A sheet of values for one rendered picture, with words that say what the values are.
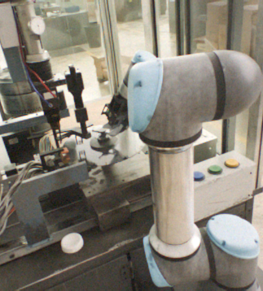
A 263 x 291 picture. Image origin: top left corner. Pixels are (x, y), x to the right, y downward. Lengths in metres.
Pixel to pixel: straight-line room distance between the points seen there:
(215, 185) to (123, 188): 0.33
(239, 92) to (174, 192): 0.22
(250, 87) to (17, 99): 1.40
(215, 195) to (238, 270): 0.37
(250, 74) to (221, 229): 0.39
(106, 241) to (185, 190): 0.53
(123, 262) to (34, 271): 0.29
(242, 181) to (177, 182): 0.59
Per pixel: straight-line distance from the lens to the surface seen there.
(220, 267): 0.78
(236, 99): 0.52
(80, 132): 1.16
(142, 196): 1.22
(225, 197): 1.16
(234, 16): 1.10
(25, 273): 1.10
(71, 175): 1.03
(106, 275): 1.16
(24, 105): 1.77
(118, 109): 1.06
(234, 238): 0.77
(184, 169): 0.59
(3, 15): 1.08
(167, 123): 0.50
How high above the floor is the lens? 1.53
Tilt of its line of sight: 29 degrees down
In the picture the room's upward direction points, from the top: 7 degrees counter-clockwise
